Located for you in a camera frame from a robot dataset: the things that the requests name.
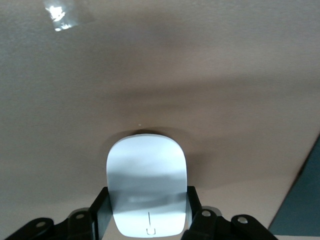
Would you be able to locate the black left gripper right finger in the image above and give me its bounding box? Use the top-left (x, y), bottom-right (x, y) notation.
top-left (182, 185), bottom-right (234, 240)

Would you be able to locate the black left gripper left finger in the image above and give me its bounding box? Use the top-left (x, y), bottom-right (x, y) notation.
top-left (53, 186), bottom-right (114, 240)

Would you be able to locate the white computer mouse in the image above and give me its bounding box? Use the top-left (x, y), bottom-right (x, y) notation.
top-left (106, 133), bottom-right (189, 237)

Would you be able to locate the clear tape piece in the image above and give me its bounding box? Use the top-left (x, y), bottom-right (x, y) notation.
top-left (42, 0), bottom-right (82, 33)

